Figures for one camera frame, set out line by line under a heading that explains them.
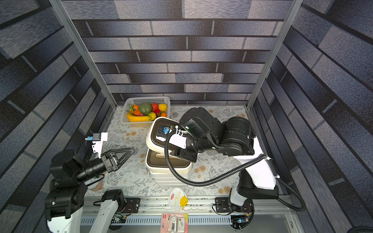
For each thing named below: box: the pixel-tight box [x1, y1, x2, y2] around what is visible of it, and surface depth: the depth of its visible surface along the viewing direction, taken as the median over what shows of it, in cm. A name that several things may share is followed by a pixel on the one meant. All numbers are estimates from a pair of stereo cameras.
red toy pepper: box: [151, 102, 159, 113], surface depth 113 cm
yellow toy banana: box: [126, 112, 153, 122], surface depth 102 cm
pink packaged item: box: [159, 213, 189, 233], surface depth 69 cm
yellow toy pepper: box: [158, 103, 168, 112], surface depth 113 cm
